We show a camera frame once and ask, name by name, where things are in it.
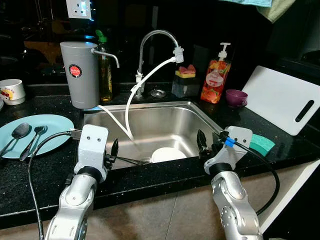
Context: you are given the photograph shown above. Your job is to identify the white bowl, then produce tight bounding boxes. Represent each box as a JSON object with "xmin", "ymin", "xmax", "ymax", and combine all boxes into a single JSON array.
[{"xmin": 150, "ymin": 147, "xmax": 188, "ymax": 163}]

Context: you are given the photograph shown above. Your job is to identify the steel fork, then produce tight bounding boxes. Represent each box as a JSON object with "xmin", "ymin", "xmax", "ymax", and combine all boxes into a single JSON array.
[{"xmin": 20, "ymin": 125, "xmax": 49, "ymax": 161}]

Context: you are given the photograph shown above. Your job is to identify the steel spoon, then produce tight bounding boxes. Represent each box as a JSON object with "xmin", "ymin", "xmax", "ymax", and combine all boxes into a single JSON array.
[{"xmin": 0, "ymin": 122, "xmax": 32, "ymax": 158}]

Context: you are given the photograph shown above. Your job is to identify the thin white tube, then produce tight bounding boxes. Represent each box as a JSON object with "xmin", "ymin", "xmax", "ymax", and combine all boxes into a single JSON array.
[{"xmin": 97, "ymin": 105, "xmax": 134, "ymax": 141}]

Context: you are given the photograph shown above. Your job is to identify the stainless steel sink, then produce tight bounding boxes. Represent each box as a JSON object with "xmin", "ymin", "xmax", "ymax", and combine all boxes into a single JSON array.
[{"xmin": 80, "ymin": 101, "xmax": 226, "ymax": 171}]

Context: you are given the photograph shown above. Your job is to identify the purple cup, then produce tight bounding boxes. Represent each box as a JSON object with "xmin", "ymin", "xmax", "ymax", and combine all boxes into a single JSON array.
[{"xmin": 225, "ymin": 89, "xmax": 248, "ymax": 107}]

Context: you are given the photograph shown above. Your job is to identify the green sponge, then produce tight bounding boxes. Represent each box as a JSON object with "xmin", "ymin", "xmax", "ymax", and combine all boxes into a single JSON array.
[{"xmin": 248, "ymin": 133, "xmax": 277, "ymax": 156}]

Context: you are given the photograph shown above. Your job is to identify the dark clear sponge holder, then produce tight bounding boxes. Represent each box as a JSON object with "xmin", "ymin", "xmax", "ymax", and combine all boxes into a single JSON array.
[{"xmin": 172, "ymin": 74, "xmax": 201, "ymax": 99}]

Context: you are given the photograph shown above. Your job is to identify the orange dish soap pump bottle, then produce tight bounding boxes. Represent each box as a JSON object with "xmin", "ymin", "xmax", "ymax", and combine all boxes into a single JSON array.
[{"xmin": 200, "ymin": 42, "xmax": 232, "ymax": 104}]

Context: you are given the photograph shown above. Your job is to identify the teal plate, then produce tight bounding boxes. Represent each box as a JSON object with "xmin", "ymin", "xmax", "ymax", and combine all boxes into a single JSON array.
[{"xmin": 0, "ymin": 114, "xmax": 76, "ymax": 159}]

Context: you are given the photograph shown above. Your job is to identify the grey water filter canister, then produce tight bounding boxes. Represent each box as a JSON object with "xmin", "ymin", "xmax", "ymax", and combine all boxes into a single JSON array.
[{"xmin": 60, "ymin": 41, "xmax": 121, "ymax": 110}]

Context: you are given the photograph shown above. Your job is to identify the oil bottle with green cap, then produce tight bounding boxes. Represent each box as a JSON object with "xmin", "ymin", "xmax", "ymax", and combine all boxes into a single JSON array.
[{"xmin": 95, "ymin": 30, "xmax": 115, "ymax": 103}]

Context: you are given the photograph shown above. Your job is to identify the white plastic cutting board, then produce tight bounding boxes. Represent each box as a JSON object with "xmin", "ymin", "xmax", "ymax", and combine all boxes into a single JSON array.
[{"xmin": 241, "ymin": 65, "xmax": 320, "ymax": 136}]

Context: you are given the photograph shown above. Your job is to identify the red and yellow sponge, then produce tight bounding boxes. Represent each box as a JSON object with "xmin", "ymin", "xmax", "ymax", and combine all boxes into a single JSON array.
[{"xmin": 176, "ymin": 64, "xmax": 197, "ymax": 79}]

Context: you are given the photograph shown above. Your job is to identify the white faucet diverter head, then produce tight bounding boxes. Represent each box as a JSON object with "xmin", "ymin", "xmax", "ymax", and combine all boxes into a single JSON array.
[{"xmin": 172, "ymin": 46, "xmax": 185, "ymax": 64}]

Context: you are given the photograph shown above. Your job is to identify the white printed mug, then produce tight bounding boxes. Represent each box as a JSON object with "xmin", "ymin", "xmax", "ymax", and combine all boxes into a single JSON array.
[{"xmin": 0, "ymin": 79, "xmax": 26, "ymax": 106}]

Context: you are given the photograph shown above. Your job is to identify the blue towel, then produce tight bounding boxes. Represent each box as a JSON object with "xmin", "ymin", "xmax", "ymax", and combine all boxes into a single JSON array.
[{"xmin": 220, "ymin": 0, "xmax": 273, "ymax": 8}]

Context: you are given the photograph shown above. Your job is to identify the olive green towel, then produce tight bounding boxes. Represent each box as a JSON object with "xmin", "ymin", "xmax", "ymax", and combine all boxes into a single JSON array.
[{"xmin": 256, "ymin": 0, "xmax": 297, "ymax": 23}]

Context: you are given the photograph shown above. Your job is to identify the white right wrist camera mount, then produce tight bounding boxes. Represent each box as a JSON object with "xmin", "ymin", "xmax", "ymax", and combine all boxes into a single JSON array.
[{"xmin": 204, "ymin": 126, "xmax": 253, "ymax": 173}]

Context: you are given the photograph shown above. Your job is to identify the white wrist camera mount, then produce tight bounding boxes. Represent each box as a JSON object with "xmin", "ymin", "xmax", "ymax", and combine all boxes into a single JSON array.
[
  {"xmin": 74, "ymin": 124, "xmax": 109, "ymax": 173},
  {"xmin": 204, "ymin": 126, "xmax": 253, "ymax": 173}
]

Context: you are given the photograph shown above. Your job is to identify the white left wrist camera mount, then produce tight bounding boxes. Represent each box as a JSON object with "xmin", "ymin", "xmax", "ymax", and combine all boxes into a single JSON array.
[{"xmin": 74, "ymin": 124, "xmax": 109, "ymax": 173}]

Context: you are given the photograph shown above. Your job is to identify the thick white hose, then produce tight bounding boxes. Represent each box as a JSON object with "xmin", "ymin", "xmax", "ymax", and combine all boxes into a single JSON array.
[{"xmin": 125, "ymin": 56, "xmax": 176, "ymax": 141}]

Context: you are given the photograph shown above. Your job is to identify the chrome countertop ring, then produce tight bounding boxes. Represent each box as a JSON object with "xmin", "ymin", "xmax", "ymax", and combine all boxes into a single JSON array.
[{"xmin": 150, "ymin": 89, "xmax": 168, "ymax": 98}]

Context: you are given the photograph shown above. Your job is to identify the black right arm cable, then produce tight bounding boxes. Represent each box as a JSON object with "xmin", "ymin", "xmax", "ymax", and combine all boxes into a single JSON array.
[{"xmin": 220, "ymin": 132, "xmax": 281, "ymax": 216}]

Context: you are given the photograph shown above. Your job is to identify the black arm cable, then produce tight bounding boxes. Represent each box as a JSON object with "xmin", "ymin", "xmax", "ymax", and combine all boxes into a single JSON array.
[
  {"xmin": 27, "ymin": 130, "xmax": 83, "ymax": 240},
  {"xmin": 220, "ymin": 132, "xmax": 281, "ymax": 216}
]

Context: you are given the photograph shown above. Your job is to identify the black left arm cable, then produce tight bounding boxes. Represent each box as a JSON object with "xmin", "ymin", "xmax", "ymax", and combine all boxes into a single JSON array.
[{"xmin": 27, "ymin": 130, "xmax": 83, "ymax": 240}]

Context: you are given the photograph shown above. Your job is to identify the white wall socket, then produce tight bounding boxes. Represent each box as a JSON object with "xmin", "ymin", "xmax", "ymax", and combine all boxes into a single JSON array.
[{"xmin": 66, "ymin": 0, "xmax": 93, "ymax": 20}]

